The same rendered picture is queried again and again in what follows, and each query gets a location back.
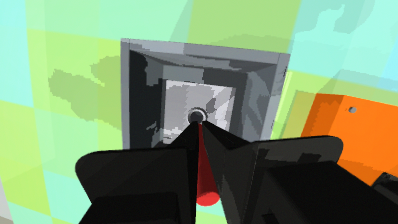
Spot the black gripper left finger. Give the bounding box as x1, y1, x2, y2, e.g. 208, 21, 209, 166
74, 121, 199, 224

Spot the red peg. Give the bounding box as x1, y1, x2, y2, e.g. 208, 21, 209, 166
197, 123, 220, 207

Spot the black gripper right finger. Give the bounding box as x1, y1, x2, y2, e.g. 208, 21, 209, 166
202, 121, 344, 224

